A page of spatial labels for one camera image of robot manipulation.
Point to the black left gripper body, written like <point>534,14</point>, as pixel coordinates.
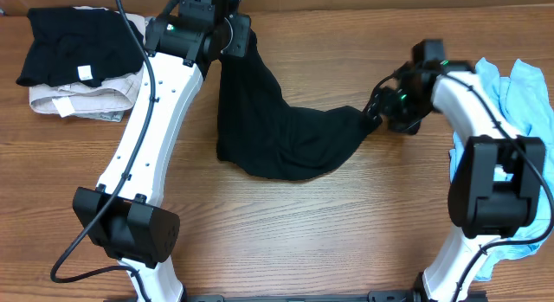
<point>238,42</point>

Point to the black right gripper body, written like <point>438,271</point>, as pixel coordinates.
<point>406,112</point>

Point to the black t-shirt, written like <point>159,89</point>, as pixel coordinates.
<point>259,132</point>

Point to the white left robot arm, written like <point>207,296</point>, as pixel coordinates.
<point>123,214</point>

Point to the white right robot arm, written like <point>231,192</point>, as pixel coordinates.
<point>496,187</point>

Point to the light blue t-shirt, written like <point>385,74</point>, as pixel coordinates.
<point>523,100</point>

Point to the folded beige garment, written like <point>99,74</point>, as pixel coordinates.
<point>57,100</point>

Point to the folded black garment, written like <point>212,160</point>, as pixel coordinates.
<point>71,45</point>

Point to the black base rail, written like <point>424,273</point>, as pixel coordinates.
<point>294,298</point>

